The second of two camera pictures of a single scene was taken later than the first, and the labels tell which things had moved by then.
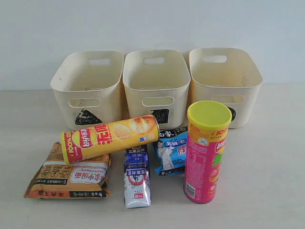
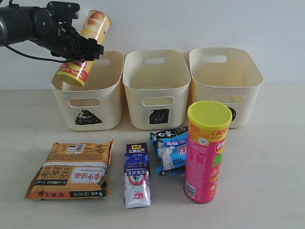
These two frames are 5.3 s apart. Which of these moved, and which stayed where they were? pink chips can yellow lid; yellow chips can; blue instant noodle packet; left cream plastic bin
Moved: yellow chips can
Stayed: pink chips can yellow lid; blue instant noodle packet; left cream plastic bin
